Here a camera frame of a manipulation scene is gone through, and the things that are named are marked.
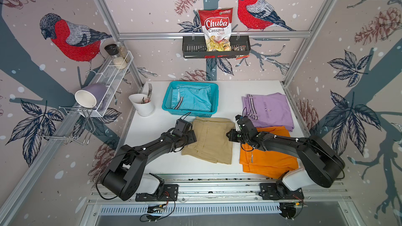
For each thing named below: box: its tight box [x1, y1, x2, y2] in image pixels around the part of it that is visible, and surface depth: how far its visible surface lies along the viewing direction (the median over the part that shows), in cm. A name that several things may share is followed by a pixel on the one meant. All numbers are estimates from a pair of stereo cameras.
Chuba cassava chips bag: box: [198, 7, 234, 52], surface depth 83 cm
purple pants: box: [241, 92, 295, 132], surface depth 105 cm
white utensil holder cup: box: [128, 93, 156, 117], surface depth 102 cm
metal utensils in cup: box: [140, 82, 153, 105], surface depth 103 cm
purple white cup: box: [74, 83, 108, 109], surface depth 64 cm
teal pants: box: [170, 84, 212, 112], surface depth 108 cm
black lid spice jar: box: [104, 43, 120, 59], surface depth 81 cm
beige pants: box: [181, 116, 236, 165], surface depth 89 cm
